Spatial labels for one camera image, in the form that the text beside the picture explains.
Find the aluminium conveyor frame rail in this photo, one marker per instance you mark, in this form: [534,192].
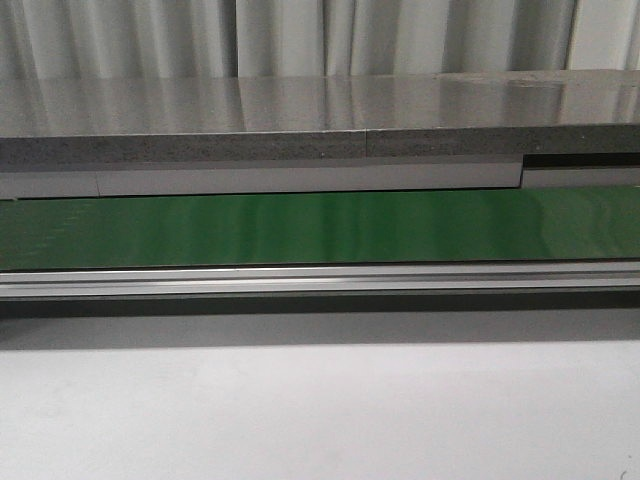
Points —
[466,286]

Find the grey stone counter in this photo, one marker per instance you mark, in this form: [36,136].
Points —
[136,137]

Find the white curtain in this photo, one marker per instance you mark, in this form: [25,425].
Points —
[165,39]

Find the green conveyor belt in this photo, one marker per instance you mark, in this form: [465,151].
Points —
[548,224]

